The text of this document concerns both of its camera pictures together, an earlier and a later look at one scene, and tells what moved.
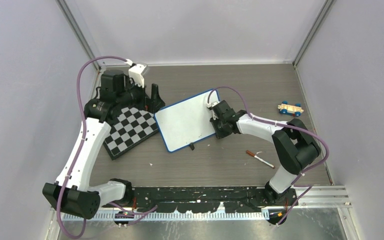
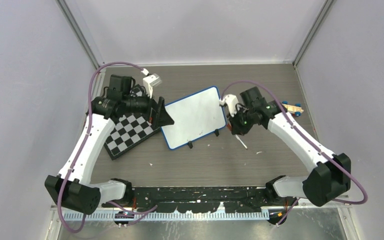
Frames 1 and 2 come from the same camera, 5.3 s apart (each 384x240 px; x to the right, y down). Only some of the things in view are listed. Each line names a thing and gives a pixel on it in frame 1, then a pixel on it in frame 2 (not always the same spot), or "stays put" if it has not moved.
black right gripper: x=219 y=134 to x=236 y=128
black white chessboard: x=132 y=127 stays put
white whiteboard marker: x=259 y=158 to x=237 y=137
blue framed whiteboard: x=186 y=122 stays put
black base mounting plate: x=194 y=199 stays put
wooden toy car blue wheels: x=290 y=109 stays put
